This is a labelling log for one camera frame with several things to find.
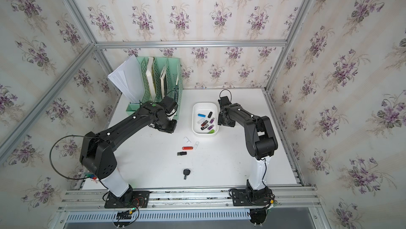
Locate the white plastic storage box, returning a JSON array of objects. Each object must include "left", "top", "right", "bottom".
[{"left": 192, "top": 102, "right": 219, "bottom": 137}]

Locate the white clear cap usb drive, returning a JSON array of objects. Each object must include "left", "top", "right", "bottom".
[{"left": 197, "top": 119, "right": 205, "bottom": 125}]

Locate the dark grey usb drive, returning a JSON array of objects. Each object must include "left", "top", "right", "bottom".
[{"left": 177, "top": 151, "right": 187, "bottom": 156}]

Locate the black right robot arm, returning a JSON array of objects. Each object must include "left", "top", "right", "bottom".
[{"left": 218, "top": 96, "right": 279, "bottom": 191}]

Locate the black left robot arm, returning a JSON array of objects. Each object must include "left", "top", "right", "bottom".
[{"left": 79, "top": 96, "right": 178, "bottom": 203}]

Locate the white ribbed usb drive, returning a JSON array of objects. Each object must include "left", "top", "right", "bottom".
[{"left": 184, "top": 137, "right": 191, "bottom": 144}]

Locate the green desk file organizer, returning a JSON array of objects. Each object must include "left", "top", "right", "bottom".
[{"left": 126, "top": 57, "right": 184, "bottom": 120}]

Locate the black car key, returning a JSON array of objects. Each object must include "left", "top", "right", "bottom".
[{"left": 183, "top": 169, "right": 191, "bottom": 180}]

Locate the beige notebook in organizer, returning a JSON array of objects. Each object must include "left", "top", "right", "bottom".
[{"left": 160, "top": 67, "right": 167, "bottom": 98}]

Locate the white book in organizer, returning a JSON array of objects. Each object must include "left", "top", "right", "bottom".
[{"left": 146, "top": 57, "right": 156, "bottom": 101}]

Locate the white paper stack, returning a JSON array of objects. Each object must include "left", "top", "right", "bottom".
[{"left": 108, "top": 56, "right": 144, "bottom": 103}]

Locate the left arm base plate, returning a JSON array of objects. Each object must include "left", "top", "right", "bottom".
[{"left": 103, "top": 191, "right": 151, "bottom": 209}]

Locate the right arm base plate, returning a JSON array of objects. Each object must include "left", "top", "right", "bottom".
[{"left": 228, "top": 188, "right": 275, "bottom": 206}]

